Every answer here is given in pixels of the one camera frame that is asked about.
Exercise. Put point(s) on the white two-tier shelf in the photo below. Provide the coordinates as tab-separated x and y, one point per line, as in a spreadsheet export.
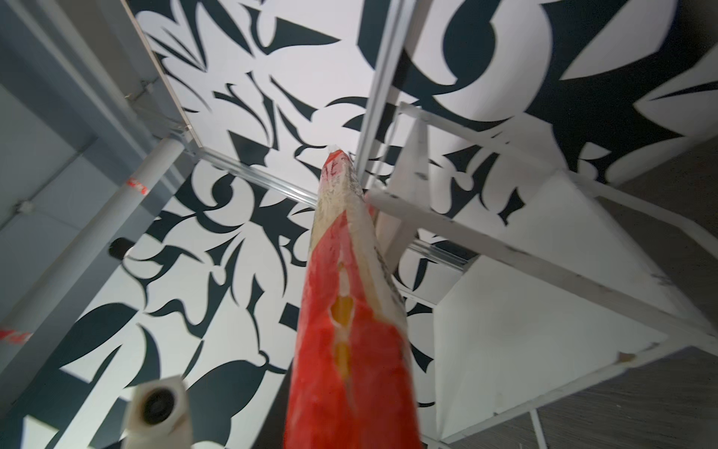
562	302

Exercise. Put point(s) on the aluminium cage frame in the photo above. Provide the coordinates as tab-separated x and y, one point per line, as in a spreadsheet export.
271	82

